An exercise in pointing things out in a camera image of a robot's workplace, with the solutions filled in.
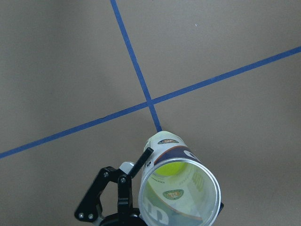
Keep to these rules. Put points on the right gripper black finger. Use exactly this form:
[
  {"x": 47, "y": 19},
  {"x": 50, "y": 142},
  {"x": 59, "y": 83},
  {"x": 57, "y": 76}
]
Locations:
[{"x": 90, "y": 208}]

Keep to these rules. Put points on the yellow tennis ball with logo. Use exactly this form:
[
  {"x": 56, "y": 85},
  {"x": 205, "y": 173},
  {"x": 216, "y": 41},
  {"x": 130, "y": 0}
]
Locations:
[{"x": 170, "y": 169}]

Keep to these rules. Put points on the clear tennis ball can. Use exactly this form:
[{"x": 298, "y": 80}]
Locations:
[{"x": 189, "y": 198}]

